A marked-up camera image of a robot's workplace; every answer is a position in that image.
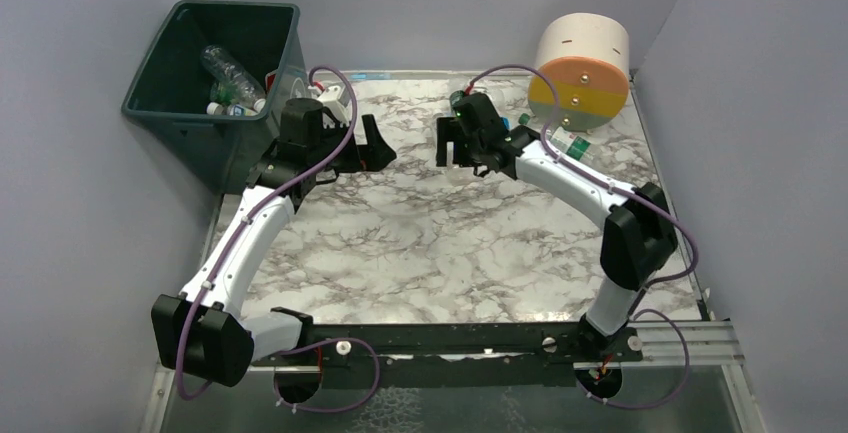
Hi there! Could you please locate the clear bottle dark green label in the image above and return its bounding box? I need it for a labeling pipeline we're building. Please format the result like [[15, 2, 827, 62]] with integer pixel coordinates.
[[448, 90, 467, 109]]

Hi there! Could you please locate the amber bottle red label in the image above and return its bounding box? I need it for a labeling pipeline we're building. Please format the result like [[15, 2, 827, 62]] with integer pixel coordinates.
[[264, 69, 279, 93]]

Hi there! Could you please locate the clear bottle grey blue label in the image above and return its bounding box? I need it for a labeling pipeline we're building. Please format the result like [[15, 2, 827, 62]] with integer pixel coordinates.
[[206, 102, 258, 117]]

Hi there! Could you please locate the green tea bottle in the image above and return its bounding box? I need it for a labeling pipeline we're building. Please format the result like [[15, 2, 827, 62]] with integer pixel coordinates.
[[209, 81, 238, 105]]

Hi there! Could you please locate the clear unlabelled bottle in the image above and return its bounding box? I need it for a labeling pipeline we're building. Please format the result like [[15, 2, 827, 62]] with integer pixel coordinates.
[[200, 45, 266, 113]]

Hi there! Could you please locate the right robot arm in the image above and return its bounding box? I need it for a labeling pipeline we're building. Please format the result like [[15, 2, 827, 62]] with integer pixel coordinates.
[[436, 91, 678, 352]]

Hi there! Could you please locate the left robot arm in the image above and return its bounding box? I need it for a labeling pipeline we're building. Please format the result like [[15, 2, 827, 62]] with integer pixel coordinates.
[[151, 98, 397, 387]]

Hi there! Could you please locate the dark green plastic bin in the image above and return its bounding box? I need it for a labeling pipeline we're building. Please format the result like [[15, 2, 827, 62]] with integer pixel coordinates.
[[122, 0, 308, 194]]

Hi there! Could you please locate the clear bottle green white label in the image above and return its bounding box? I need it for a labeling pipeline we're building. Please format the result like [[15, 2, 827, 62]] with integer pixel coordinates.
[[510, 113, 600, 167]]

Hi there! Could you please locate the white cylinder with coloured face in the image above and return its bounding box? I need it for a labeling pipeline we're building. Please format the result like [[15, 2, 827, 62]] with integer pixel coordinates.
[[534, 13, 630, 132]]

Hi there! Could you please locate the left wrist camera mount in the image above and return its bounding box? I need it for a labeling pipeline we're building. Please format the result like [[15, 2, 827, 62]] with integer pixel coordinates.
[[309, 85, 351, 124]]

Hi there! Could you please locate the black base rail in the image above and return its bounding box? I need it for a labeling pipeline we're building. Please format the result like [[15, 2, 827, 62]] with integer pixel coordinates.
[[252, 322, 643, 389]]

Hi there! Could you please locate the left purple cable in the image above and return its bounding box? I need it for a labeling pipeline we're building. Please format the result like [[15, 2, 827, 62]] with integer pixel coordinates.
[[174, 65, 383, 416]]

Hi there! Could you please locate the aluminium frame rail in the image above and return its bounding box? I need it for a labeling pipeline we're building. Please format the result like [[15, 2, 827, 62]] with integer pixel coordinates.
[[184, 321, 744, 386]]

